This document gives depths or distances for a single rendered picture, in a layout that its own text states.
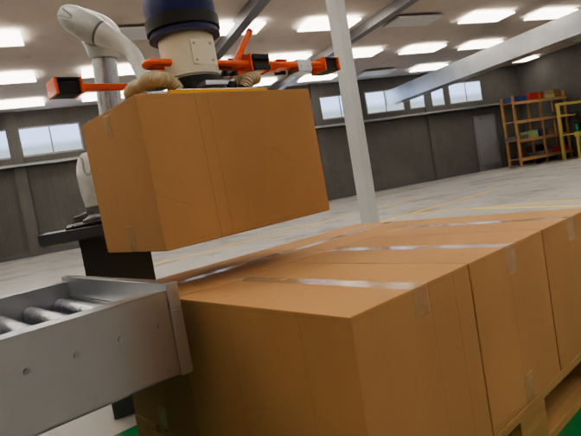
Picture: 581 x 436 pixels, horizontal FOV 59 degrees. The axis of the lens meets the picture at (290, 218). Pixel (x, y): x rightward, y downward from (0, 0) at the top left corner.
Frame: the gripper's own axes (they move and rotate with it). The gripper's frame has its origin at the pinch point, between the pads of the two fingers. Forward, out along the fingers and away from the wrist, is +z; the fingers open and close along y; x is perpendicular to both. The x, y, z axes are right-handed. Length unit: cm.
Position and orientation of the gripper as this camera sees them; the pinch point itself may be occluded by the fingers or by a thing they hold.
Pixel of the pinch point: (256, 66)
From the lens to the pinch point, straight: 184.0
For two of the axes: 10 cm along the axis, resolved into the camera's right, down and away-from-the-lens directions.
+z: 6.6, -0.7, -7.5
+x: -7.3, 1.7, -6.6
